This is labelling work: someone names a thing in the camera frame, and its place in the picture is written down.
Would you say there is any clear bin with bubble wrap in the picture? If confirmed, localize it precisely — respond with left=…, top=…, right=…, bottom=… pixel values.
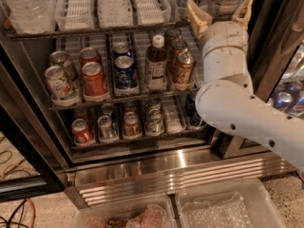
left=175, top=178, right=286, bottom=228

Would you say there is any brown tea bottle white cap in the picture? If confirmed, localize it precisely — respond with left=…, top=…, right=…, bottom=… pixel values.
left=144, top=34, right=168, bottom=88

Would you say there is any brown can bottom shelf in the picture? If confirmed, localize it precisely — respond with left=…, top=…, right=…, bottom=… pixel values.
left=123, top=112, right=141, bottom=137

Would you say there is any orange soda can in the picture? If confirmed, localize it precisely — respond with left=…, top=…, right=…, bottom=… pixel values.
left=82, top=62, right=108, bottom=96
left=79, top=47, right=102, bottom=66

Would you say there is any brown tan can front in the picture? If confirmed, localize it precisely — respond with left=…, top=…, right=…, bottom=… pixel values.
left=173, top=51, right=196, bottom=85

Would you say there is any steel fridge cabinet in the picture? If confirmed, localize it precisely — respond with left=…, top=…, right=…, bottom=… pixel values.
left=0, top=0, right=304, bottom=209

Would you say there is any blue soda can rear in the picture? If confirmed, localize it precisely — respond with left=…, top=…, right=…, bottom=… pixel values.
left=112, top=42, right=132, bottom=58

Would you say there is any blue soda can front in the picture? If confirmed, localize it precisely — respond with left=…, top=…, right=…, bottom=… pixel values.
left=114, top=56, right=138, bottom=89

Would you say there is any open fridge glass door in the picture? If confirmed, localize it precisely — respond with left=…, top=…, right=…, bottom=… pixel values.
left=0, top=64, right=66, bottom=202

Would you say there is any orange soda can rear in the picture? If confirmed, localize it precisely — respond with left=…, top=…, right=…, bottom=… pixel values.
left=79, top=47, right=102, bottom=66

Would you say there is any white green soda can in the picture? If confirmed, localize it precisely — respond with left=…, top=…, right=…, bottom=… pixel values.
left=45, top=66, right=76, bottom=101

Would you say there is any white green can bottom shelf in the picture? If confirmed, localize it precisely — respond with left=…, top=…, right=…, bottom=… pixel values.
left=145, top=109, right=164, bottom=134

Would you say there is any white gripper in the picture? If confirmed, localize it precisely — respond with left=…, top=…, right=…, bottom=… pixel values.
left=187, top=0, right=253, bottom=56

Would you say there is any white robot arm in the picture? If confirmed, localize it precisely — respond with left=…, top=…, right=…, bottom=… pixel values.
left=187, top=0, right=304, bottom=171

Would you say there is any silver can bottom shelf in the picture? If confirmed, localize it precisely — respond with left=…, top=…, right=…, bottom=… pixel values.
left=98, top=115, right=117, bottom=140

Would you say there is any orange cable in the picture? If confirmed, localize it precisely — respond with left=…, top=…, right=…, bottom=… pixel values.
left=0, top=163, right=38, bottom=228

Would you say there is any clear bin with pink bags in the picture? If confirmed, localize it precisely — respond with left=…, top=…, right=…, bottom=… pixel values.
left=69, top=195, right=177, bottom=228

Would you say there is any pepsi can behind glass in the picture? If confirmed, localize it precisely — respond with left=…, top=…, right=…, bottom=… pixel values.
left=275, top=92, right=293, bottom=111

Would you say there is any brown tan can rear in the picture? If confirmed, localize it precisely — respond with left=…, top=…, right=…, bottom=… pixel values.
left=164, top=28, right=182, bottom=48

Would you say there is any orange can bottom shelf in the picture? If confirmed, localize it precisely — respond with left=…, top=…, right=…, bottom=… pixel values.
left=71, top=119, right=93, bottom=143

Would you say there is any blue can bottom front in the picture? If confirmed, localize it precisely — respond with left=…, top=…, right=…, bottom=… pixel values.
left=190, top=111, right=204, bottom=126

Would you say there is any brown tan can middle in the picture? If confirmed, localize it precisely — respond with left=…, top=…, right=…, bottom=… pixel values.
left=168, top=39, right=188, bottom=73

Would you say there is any silver can behind white can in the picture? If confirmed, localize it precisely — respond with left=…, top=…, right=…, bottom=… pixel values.
left=49, top=50, right=78, bottom=81

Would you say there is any black cable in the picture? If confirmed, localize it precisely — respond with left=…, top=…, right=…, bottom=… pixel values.
left=0, top=198, right=29, bottom=228

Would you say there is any clear water bottle left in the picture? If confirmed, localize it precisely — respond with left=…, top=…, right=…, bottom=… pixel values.
left=5, top=0, right=57, bottom=34

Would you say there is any orange soda can front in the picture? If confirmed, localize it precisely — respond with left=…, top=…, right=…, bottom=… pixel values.
left=82, top=62, right=108, bottom=96

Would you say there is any blue soda can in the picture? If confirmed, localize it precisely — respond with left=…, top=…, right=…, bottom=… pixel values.
left=112, top=42, right=132, bottom=58
left=114, top=56, right=138, bottom=89

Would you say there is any brown tan can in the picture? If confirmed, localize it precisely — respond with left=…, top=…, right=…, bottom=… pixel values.
left=164, top=28, right=182, bottom=48
left=173, top=51, right=196, bottom=85
left=168, top=39, right=188, bottom=73

